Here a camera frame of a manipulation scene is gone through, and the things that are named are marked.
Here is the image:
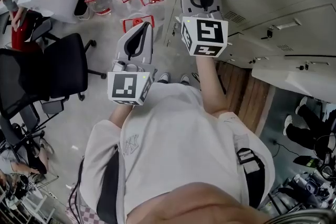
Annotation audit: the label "grey folding chair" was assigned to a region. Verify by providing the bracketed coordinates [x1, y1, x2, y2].
[0, 103, 47, 166]

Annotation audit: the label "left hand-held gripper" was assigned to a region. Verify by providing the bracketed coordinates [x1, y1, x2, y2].
[107, 22, 158, 106]

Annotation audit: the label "pink checkered cloth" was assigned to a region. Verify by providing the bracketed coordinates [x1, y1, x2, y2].
[65, 186, 106, 224]

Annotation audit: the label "white trash bin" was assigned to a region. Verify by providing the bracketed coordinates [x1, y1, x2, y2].
[73, 0, 91, 20]

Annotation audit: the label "grey head camera mount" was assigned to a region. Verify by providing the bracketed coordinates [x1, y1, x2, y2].
[267, 208, 336, 224]

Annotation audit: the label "person's right forearm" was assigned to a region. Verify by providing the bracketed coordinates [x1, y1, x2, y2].
[195, 56, 229, 116]

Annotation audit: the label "person's left forearm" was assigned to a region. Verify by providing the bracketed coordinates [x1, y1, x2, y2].
[109, 103, 134, 129]

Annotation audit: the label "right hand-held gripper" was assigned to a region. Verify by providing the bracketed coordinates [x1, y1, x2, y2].
[175, 0, 229, 58]

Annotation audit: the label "person's blue jeans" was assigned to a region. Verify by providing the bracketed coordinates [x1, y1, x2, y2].
[157, 79, 190, 86]

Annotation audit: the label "dark grey chair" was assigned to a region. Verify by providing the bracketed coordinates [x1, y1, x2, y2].
[31, 18, 61, 45]

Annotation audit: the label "person's white shirt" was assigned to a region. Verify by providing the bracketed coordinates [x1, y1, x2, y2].
[80, 82, 276, 224]

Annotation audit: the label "black office chair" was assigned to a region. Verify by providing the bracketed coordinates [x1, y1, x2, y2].
[0, 33, 107, 119]

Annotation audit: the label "person's face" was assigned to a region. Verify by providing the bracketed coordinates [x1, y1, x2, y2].
[125, 182, 271, 224]

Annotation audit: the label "black backpack shoulder strap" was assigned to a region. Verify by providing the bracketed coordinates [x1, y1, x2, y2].
[96, 145, 121, 224]
[235, 135, 266, 209]

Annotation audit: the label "black cable tangle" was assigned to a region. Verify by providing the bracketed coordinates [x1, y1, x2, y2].
[191, 72, 202, 92]

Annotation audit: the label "grey metal locker cabinet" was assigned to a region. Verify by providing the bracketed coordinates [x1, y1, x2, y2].
[163, 0, 336, 73]

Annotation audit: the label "wooden pallet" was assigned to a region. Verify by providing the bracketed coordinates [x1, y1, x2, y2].
[215, 60, 276, 137]

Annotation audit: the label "white table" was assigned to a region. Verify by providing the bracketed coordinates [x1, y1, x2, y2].
[251, 67, 336, 104]

